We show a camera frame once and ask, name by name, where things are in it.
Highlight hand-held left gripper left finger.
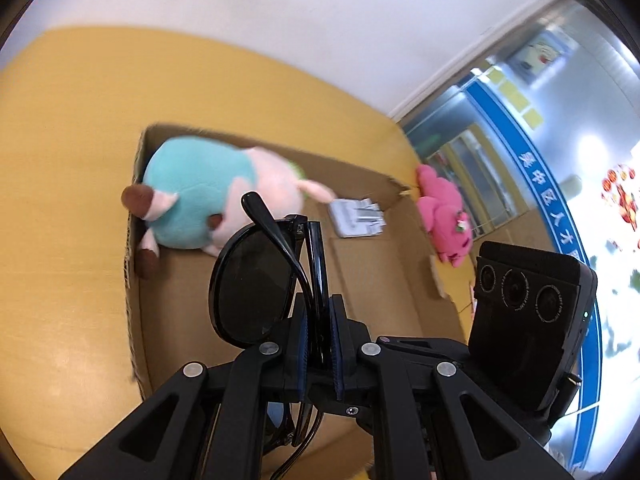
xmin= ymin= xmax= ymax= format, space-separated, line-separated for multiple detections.
xmin=59 ymin=292 xmax=308 ymax=480

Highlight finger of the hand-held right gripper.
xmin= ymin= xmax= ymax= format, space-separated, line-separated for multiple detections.
xmin=378 ymin=336 xmax=472 ymax=365

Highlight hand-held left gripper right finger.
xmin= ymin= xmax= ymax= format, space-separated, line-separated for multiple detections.
xmin=329 ymin=295 xmax=576 ymax=480

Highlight brown cardboard box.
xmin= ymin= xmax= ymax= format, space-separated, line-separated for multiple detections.
xmin=122 ymin=122 xmax=471 ymax=480

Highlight black sunglasses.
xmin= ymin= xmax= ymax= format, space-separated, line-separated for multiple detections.
xmin=208 ymin=191 xmax=331 ymax=471

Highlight wooden desktop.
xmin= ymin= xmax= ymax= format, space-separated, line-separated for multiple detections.
xmin=0 ymin=25 xmax=481 ymax=480

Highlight white power adapter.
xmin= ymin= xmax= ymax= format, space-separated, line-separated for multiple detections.
xmin=327 ymin=198 xmax=387 ymax=239

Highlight pink bear plush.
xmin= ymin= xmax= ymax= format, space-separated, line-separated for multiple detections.
xmin=415 ymin=163 xmax=474 ymax=267

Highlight red window decoration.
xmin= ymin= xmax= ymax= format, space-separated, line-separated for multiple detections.
xmin=600 ymin=162 xmax=640 ymax=233

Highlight blue banner strip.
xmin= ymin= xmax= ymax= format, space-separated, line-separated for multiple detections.
xmin=465 ymin=77 xmax=603 ymax=476

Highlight teal and pink pig plush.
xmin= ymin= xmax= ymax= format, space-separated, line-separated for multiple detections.
xmin=121 ymin=135 xmax=338 ymax=279

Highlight glass partition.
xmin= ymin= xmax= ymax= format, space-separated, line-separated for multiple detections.
xmin=395 ymin=0 xmax=640 ymax=473

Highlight wall poster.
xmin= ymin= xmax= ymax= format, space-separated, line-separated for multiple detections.
xmin=505 ymin=30 xmax=576 ymax=79

